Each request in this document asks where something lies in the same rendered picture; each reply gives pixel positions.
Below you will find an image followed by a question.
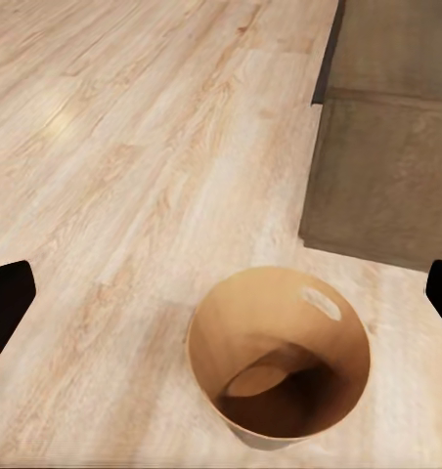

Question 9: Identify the trash can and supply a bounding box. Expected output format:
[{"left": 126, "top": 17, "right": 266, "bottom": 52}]
[{"left": 187, "top": 265, "right": 373, "bottom": 451}]

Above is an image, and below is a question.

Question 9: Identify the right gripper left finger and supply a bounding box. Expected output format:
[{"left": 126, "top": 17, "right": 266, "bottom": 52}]
[{"left": 0, "top": 260, "right": 36, "bottom": 354}]

